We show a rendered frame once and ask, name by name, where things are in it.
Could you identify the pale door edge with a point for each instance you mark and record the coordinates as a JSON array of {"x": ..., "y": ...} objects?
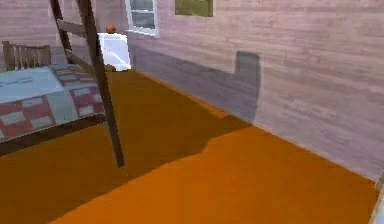
[{"x": 378, "y": 208}]

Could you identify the white cabinet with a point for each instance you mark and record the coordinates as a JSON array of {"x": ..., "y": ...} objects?
[{"x": 115, "y": 50}]

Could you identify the green framed picture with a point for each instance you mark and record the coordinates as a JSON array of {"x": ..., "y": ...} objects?
[{"x": 193, "y": 7}]

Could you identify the dark wooden bed with quilt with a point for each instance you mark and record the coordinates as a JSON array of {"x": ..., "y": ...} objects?
[{"x": 40, "y": 100}]

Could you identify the orange ball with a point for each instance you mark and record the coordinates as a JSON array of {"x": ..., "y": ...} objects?
[{"x": 110, "y": 28}]

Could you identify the white framed window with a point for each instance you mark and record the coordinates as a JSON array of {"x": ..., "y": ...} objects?
[{"x": 142, "y": 15}]

